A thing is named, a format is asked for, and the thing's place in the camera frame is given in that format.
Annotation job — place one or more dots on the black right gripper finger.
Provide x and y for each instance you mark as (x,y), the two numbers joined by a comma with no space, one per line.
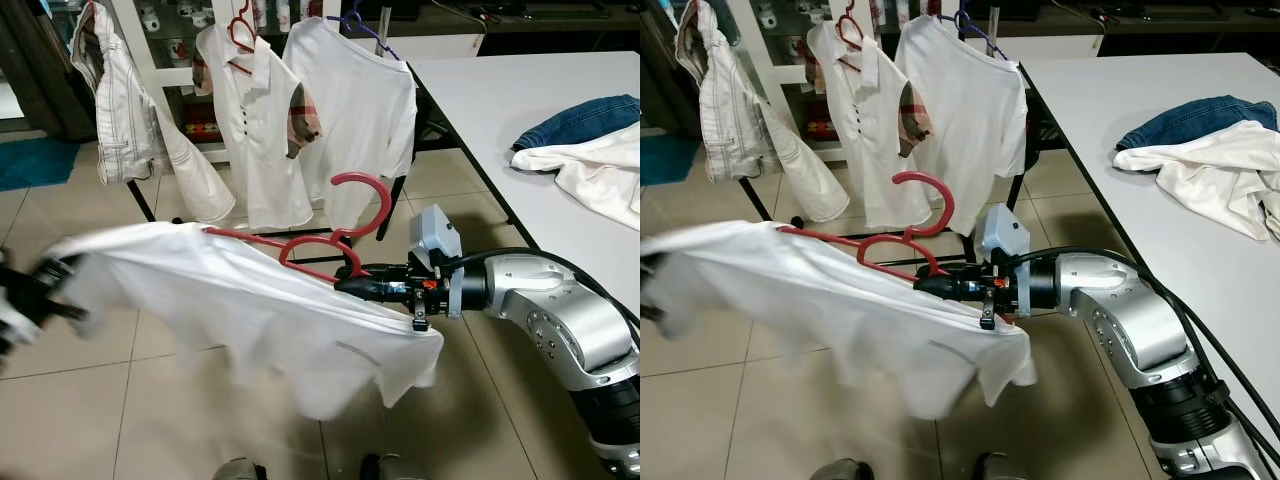
(370,290)
(945,277)
(372,277)
(942,290)

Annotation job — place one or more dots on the red plastic clothes hanger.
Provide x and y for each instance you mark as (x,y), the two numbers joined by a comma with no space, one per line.
(850,30)
(240,35)
(365,183)
(925,180)

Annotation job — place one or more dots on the white printed t-shirt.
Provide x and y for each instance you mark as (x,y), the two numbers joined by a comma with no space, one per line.
(820,300)
(220,300)

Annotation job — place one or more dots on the white polo shirt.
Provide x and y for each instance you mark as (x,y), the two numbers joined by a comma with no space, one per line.
(865,130)
(250,130)

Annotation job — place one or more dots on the cream white denim jacket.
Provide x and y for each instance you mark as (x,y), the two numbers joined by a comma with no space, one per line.
(730,100)
(120,100)

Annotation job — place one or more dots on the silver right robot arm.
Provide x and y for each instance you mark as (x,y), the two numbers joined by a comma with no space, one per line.
(560,320)
(1130,320)

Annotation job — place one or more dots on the purple clothes hanger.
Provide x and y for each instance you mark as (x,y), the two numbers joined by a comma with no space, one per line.
(383,43)
(993,45)

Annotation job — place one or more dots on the blue floor mat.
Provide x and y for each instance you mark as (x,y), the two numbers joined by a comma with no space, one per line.
(35,160)
(668,158)

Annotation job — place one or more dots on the metal clothes rack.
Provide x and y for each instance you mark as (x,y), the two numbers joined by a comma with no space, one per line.
(141,202)
(757,200)

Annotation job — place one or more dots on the plain white t-shirt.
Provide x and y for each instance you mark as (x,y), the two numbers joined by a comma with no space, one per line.
(350,100)
(960,100)

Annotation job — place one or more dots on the red patterned box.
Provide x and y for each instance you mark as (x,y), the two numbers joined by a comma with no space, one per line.
(200,130)
(822,130)

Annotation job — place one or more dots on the grey left robot leg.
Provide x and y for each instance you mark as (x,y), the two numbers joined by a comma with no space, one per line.
(845,470)
(240,470)

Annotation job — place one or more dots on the crumpled white garment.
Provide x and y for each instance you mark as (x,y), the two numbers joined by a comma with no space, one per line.
(600,180)
(1210,170)

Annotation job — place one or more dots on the blue denim jeans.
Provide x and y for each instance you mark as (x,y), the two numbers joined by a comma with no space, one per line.
(1195,118)
(585,118)

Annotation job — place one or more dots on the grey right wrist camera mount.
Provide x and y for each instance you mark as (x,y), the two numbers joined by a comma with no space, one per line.
(435,235)
(1003,235)

